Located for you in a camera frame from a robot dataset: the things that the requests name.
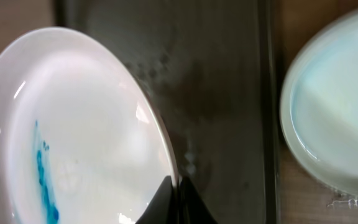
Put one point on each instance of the dark brown serving tray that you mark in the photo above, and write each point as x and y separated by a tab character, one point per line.
207	68

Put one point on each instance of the white plate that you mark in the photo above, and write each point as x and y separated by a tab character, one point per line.
79	140
319	105

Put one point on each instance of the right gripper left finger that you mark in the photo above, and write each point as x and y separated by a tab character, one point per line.
163	207

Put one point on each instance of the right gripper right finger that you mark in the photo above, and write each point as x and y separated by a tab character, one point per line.
192	209

